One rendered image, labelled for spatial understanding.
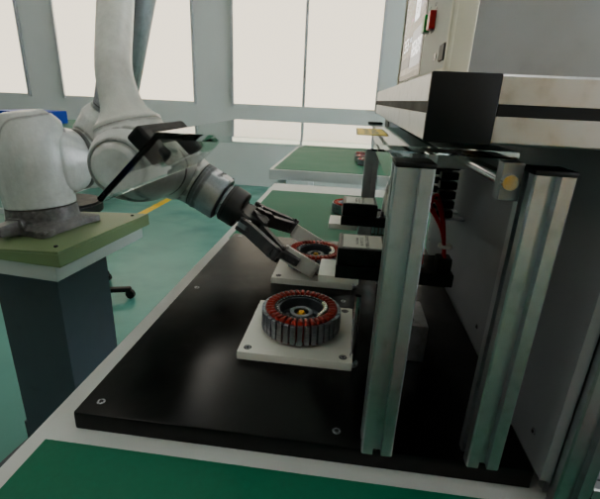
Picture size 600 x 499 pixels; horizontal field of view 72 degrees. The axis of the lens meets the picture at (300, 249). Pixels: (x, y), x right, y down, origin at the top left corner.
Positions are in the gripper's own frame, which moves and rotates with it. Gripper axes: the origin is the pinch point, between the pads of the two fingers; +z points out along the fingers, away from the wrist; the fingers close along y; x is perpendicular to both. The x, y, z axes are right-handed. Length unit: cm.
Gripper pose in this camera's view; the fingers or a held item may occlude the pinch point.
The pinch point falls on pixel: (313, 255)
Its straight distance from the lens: 82.1
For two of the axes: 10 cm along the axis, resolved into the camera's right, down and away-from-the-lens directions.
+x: -5.2, 7.8, 3.5
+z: 8.5, 5.3, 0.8
